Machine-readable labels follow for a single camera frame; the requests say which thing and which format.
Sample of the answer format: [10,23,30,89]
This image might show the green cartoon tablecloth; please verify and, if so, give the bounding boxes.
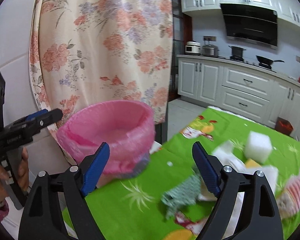
[85,108,300,239]

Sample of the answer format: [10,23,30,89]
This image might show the pink lined trash bin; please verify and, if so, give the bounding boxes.
[56,100,155,178]

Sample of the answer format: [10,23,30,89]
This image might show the green white wavy cloth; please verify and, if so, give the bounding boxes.
[161,174,202,219]

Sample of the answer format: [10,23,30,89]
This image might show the black range hood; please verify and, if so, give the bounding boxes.
[220,3,277,49]

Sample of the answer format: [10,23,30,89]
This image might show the white lower cabinets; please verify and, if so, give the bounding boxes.
[178,55,300,141]

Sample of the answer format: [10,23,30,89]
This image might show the black stock pot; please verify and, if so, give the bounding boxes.
[229,46,245,62]

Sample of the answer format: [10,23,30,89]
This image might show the red box on floor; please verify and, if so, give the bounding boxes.
[275,117,294,136]

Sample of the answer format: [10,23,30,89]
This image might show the small pink foam fruit net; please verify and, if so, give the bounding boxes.
[284,170,300,213]

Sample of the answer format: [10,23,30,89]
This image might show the black frying pan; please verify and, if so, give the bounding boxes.
[256,55,284,70]

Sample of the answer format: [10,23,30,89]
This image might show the steel pressure cooker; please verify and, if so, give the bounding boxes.
[202,44,219,57]

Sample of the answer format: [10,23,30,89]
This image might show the long white foam block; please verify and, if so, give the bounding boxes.
[197,139,280,203]

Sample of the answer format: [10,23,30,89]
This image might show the white rice cooker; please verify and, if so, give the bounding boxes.
[185,41,201,55]

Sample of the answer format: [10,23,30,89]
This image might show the white foam cube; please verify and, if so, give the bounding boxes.
[244,131,273,164]

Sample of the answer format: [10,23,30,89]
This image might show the wall power socket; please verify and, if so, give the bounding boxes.
[203,36,216,42]

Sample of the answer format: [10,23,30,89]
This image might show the left hand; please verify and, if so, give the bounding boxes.
[0,147,29,204]

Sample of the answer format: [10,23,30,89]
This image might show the floral peach curtain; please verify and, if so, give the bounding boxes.
[29,0,173,135]

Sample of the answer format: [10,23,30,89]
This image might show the pink sleeve forearm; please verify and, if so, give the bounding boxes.
[0,199,9,222]

